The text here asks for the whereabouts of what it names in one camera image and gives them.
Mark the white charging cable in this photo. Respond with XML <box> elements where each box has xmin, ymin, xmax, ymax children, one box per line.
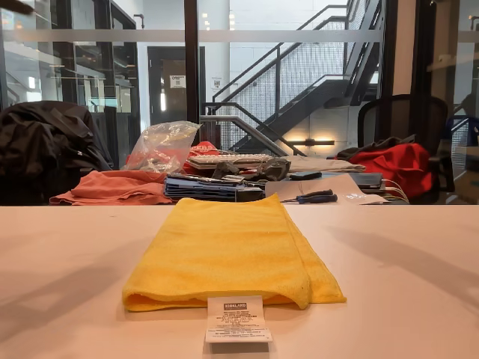
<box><xmin>383</xmin><ymin>186</ymin><xmax>407</xmax><ymax>203</ymax></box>
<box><xmin>381</xmin><ymin>178</ymin><xmax>409</xmax><ymax>200</ymax></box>

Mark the yellow microfiber towel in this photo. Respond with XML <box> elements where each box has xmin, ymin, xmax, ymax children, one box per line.
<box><xmin>121</xmin><ymin>193</ymin><xmax>347</xmax><ymax>344</ymax></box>

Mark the blue handled screwdriver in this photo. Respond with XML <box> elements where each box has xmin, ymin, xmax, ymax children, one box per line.
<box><xmin>295</xmin><ymin>194</ymin><xmax>338</xmax><ymax>205</ymax></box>

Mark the clear plastic zip bag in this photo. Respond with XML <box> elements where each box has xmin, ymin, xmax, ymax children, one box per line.
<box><xmin>121</xmin><ymin>120</ymin><xmax>203</xmax><ymax>175</ymax></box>

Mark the orange shirt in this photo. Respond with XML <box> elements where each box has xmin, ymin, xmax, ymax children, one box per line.
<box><xmin>49</xmin><ymin>170</ymin><xmax>177</xmax><ymax>206</ymax></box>

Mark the beige folded cloth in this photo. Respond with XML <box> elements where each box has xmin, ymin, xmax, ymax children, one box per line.
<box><xmin>287</xmin><ymin>155</ymin><xmax>367</xmax><ymax>174</ymax></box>

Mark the white keyboard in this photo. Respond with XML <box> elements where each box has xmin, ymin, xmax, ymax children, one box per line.
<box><xmin>186</xmin><ymin>153</ymin><xmax>272</xmax><ymax>171</ymax></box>

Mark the blue folder stack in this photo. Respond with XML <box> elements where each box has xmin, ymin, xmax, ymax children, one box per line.
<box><xmin>163</xmin><ymin>177</ymin><xmax>265</xmax><ymax>205</ymax></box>

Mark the dark glass door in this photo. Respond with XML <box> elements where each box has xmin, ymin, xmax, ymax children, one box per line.
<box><xmin>147</xmin><ymin>46</ymin><xmax>206</xmax><ymax>126</ymax></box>

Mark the black jacket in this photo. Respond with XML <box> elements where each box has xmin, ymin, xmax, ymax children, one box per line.
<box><xmin>0</xmin><ymin>100</ymin><xmax>114</xmax><ymax>206</ymax></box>

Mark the black mesh office chair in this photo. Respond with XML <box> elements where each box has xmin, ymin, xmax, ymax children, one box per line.
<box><xmin>357</xmin><ymin>93</ymin><xmax>456</xmax><ymax>205</ymax></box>

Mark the black phone pouch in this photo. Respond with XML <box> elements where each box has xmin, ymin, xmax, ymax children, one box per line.
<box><xmin>289</xmin><ymin>171</ymin><xmax>323</xmax><ymax>182</ymax></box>

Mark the red bag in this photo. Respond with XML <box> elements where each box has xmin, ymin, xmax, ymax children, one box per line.
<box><xmin>336</xmin><ymin>142</ymin><xmax>435</xmax><ymax>200</ymax></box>

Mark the black metal staircase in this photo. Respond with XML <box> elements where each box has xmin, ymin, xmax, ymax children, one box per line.
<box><xmin>200</xmin><ymin>0</ymin><xmax>386</xmax><ymax>158</ymax></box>

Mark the black handled screwdriver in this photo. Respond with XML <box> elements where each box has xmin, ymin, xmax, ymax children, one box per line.
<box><xmin>280</xmin><ymin>189</ymin><xmax>334</xmax><ymax>203</ymax></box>

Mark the red cloth with white letters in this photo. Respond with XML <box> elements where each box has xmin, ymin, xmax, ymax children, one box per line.
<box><xmin>183</xmin><ymin>141</ymin><xmax>220</xmax><ymax>177</ymax></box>

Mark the grey plastic packet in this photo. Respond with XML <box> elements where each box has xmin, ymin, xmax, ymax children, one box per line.
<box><xmin>212</xmin><ymin>161</ymin><xmax>240</xmax><ymax>180</ymax></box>
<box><xmin>257</xmin><ymin>157</ymin><xmax>292</xmax><ymax>183</ymax></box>

